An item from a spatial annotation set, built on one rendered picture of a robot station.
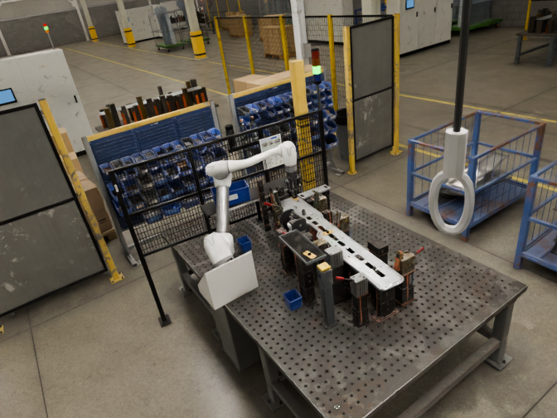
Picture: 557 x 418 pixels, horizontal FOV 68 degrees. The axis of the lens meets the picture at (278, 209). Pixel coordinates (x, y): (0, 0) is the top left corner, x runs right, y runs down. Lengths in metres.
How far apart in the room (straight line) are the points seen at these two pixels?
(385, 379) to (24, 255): 3.48
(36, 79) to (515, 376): 8.43
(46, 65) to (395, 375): 8.03
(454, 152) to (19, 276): 4.56
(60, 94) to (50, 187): 4.88
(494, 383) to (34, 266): 4.10
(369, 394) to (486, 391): 1.21
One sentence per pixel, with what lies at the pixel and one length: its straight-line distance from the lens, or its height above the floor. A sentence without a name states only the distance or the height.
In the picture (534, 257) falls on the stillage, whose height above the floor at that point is 0.19.
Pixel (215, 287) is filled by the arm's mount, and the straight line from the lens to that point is 2.91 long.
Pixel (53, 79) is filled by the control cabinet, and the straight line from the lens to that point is 9.10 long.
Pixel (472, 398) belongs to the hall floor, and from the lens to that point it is 3.37.
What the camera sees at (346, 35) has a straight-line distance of 5.62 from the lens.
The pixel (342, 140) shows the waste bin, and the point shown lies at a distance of 6.48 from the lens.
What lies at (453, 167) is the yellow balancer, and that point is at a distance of 0.39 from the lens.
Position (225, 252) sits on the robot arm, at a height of 0.99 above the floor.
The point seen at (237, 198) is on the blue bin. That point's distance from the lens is 3.51.
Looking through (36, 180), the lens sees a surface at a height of 1.33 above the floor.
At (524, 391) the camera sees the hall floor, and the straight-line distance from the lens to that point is 3.50.
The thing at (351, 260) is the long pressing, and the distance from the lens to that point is 2.74.
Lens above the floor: 2.66
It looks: 29 degrees down
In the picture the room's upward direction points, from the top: 9 degrees counter-clockwise
